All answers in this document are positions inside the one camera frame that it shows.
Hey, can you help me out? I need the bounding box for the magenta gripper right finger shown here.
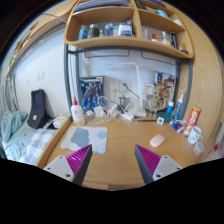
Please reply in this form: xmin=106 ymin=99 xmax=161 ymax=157
xmin=134 ymin=145 xmax=182 ymax=184

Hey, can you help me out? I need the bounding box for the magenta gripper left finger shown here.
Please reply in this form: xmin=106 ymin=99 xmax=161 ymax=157
xmin=44 ymin=145 xmax=92 ymax=186

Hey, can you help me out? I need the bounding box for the pink computer mouse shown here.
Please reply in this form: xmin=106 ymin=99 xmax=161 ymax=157
xmin=150 ymin=134 xmax=165 ymax=147

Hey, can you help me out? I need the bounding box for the grey cloud-pattern mouse pad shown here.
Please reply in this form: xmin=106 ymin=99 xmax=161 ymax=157
xmin=60 ymin=126 xmax=107 ymax=154

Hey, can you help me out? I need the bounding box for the plaid pillow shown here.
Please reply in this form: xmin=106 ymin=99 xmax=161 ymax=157
xmin=20 ymin=129 xmax=56 ymax=165

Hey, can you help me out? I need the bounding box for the clear plastic cup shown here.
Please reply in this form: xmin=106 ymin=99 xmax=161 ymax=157
xmin=193 ymin=142 xmax=205 ymax=155

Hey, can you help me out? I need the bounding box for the teal round container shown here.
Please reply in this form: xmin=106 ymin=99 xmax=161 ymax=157
xmin=157 ymin=112 xmax=171 ymax=124

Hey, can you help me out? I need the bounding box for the white mug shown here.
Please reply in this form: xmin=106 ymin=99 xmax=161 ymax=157
xmin=188 ymin=126 xmax=203 ymax=144

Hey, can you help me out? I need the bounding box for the white bottle red cap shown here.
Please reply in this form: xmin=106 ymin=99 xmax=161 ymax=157
xmin=71 ymin=98 xmax=85 ymax=125

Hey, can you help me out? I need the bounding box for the blue spray bottle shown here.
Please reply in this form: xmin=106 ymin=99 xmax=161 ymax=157
xmin=173 ymin=90 xmax=183 ymax=120

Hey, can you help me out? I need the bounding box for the black backpack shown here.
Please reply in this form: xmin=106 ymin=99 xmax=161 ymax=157
xmin=28 ymin=89 xmax=50 ymax=129

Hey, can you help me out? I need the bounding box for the white power strip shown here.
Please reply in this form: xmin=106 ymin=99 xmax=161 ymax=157
xmin=109 ymin=104 xmax=134 ymax=121

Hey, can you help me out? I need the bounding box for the red chips can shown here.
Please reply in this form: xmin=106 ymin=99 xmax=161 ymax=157
xmin=183 ymin=106 xmax=200 ymax=136

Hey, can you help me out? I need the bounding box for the teal blanket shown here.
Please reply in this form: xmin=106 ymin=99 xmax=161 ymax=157
xmin=0 ymin=111 xmax=28 ymax=142

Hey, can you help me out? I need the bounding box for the blue robot model box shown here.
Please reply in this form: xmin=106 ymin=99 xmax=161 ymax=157
xmin=80 ymin=76 xmax=104 ymax=111

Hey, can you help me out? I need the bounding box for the colourful comic poster box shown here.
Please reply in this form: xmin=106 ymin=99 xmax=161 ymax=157
xmin=154 ymin=72 xmax=176 ymax=111

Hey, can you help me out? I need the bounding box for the wooden wall shelf unit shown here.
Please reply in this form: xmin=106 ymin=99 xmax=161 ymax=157
xmin=64 ymin=0 xmax=194 ymax=59

